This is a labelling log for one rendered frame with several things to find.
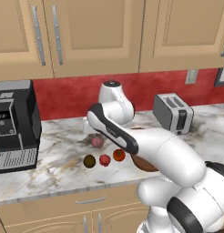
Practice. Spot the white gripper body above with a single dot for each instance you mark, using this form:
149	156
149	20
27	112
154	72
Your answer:
87	126

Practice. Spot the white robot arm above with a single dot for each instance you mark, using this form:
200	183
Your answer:
165	151

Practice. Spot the pink onion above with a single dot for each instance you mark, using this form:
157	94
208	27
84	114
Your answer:
97	142

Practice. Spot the dark green avocado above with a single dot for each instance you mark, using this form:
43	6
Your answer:
89	161

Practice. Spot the red bell pepper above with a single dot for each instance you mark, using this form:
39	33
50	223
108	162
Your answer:
104	160

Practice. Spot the orange-red tomato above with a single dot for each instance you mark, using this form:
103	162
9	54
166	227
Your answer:
119	155

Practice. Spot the brown wooden cutting board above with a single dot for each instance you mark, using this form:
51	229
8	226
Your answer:
141	164

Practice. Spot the black coffee machine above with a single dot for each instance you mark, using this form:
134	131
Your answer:
16	127

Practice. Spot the silver toaster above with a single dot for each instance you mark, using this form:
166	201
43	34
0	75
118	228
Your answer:
170	113

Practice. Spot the beige drawer front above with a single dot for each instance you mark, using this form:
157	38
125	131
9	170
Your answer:
56	206

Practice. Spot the beige base cupboard door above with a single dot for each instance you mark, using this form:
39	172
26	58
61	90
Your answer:
123	221
50	226

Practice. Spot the grey framed appliance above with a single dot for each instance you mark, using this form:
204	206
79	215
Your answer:
223	74

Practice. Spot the beige wall cupboard door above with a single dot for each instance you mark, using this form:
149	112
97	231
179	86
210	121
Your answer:
13	36
189	33
95	33

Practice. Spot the grey wall outlet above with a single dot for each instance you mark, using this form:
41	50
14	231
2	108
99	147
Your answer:
191	76

